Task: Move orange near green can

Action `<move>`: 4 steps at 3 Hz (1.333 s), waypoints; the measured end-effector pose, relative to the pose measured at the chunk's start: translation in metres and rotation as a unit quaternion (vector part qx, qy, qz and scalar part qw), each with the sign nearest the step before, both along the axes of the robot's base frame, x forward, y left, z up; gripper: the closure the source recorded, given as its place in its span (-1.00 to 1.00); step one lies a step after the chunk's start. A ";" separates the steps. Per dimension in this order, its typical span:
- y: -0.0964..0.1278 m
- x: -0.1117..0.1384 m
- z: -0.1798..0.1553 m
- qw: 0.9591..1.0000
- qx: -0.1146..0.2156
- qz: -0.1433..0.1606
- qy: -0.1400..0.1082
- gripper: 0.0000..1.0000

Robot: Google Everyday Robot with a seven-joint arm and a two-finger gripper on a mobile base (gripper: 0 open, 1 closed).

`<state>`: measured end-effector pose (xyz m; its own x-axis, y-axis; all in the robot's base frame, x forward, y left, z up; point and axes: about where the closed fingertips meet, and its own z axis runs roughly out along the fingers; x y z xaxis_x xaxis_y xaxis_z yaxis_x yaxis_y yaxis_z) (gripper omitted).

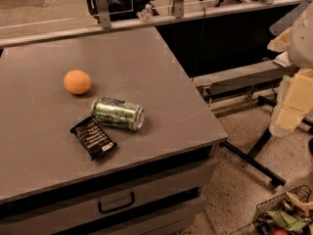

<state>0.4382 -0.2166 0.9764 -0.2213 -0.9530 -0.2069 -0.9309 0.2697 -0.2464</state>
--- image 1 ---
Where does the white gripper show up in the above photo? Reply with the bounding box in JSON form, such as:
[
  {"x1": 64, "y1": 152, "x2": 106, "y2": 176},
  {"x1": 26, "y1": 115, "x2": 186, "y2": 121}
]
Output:
[{"x1": 267, "y1": 3, "x2": 313, "y2": 137}]

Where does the orange fruit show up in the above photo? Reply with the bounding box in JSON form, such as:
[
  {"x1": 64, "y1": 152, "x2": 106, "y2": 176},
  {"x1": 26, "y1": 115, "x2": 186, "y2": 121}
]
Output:
[{"x1": 64, "y1": 70, "x2": 92, "y2": 95}]

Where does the black wire basket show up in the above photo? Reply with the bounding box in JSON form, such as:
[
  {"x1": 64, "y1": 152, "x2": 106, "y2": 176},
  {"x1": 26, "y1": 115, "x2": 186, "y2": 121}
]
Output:
[{"x1": 252, "y1": 185, "x2": 313, "y2": 235}]

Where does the white packet on ledge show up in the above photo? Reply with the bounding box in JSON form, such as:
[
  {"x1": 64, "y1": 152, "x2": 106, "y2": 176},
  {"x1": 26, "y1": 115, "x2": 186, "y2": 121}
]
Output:
[{"x1": 274, "y1": 51, "x2": 291, "y2": 68}]

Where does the black metal stand frame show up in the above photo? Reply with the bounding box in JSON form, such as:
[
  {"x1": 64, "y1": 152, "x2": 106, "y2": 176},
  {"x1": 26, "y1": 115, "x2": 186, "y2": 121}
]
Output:
[{"x1": 219, "y1": 96, "x2": 313, "y2": 187}]

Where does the green bag in basket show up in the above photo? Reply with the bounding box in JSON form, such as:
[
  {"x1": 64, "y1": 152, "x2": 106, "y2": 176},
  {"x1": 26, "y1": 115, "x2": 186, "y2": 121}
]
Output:
[{"x1": 264, "y1": 211, "x2": 312, "y2": 232}]

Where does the black snack bar wrapper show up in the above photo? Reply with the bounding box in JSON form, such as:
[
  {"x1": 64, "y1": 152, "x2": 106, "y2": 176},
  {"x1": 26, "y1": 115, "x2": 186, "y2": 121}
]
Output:
[{"x1": 70, "y1": 117, "x2": 117, "y2": 161}]

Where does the metal railing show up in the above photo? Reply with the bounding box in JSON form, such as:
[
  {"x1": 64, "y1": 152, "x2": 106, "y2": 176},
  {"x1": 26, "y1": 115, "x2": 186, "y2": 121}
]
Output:
[{"x1": 0, "y1": 0, "x2": 313, "y2": 49}]

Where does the small clear glass bottle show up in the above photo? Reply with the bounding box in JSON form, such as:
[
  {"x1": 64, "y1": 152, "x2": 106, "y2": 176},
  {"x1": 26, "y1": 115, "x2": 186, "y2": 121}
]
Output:
[{"x1": 137, "y1": 4, "x2": 154, "y2": 22}]

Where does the grey lower drawer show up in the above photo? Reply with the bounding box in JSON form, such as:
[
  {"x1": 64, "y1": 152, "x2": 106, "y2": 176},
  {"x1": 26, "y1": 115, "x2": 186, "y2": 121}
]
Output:
[{"x1": 58, "y1": 193, "x2": 207, "y2": 235}]

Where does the green soda can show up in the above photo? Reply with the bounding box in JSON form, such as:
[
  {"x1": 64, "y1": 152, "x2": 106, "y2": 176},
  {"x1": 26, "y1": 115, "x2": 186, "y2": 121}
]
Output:
[{"x1": 91, "y1": 97, "x2": 145, "y2": 131}]

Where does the grey upper drawer with handle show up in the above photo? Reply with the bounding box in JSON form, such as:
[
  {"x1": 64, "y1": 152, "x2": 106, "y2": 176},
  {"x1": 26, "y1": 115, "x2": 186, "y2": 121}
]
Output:
[{"x1": 0, "y1": 159, "x2": 217, "y2": 235}]

